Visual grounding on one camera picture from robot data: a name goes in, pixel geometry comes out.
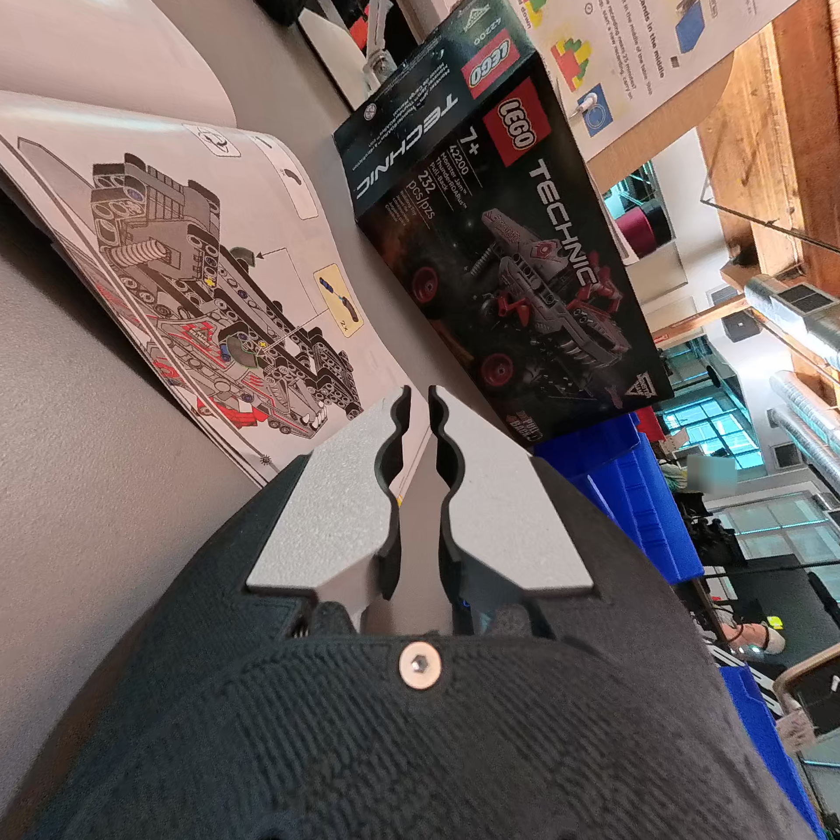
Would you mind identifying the silver air duct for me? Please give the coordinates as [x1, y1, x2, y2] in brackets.
[766, 371, 840, 494]
[745, 274, 840, 368]

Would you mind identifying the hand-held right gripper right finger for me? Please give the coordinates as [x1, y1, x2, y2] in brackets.
[428, 386, 595, 635]

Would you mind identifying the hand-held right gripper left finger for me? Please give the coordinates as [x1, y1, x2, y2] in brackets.
[245, 385, 412, 635]

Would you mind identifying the grey desk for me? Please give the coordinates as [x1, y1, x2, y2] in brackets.
[0, 0, 526, 828]

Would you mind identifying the blue storage bin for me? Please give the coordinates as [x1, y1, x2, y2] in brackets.
[533, 413, 706, 585]
[718, 666, 828, 840]

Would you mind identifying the dark toy truck box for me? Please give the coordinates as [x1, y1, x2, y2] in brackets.
[333, 0, 676, 447]

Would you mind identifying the cardboard instruction board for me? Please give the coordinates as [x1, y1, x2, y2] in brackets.
[518, 0, 802, 191]

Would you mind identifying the toy instruction booklet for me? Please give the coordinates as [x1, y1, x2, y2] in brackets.
[0, 0, 434, 500]

